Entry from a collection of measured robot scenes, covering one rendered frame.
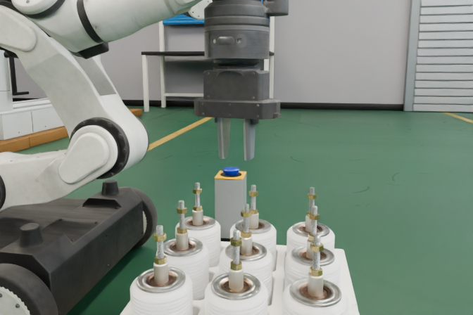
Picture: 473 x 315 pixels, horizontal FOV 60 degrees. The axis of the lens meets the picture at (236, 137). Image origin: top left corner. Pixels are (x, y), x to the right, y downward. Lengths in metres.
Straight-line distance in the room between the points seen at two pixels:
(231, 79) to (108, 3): 0.19
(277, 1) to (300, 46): 5.12
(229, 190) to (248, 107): 0.48
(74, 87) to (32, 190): 0.28
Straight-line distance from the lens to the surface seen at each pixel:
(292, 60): 5.67
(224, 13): 0.53
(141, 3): 0.57
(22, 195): 1.13
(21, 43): 1.03
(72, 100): 1.00
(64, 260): 0.97
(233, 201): 1.00
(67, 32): 0.61
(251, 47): 0.53
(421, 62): 5.72
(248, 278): 0.67
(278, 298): 0.77
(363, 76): 5.71
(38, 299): 0.90
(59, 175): 1.00
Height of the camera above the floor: 0.58
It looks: 10 degrees down
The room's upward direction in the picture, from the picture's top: straight up
